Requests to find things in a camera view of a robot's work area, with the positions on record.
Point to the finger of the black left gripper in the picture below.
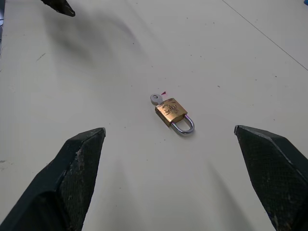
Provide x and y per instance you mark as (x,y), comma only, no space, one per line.
(60,6)

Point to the brass padlock with steel shackle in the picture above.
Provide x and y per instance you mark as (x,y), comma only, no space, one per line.
(171,111)

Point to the silver key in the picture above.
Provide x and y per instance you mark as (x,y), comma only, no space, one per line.
(156,98)

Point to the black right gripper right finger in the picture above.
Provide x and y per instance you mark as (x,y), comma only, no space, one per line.
(274,173)

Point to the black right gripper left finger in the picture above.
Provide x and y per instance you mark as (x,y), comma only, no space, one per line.
(60,183)

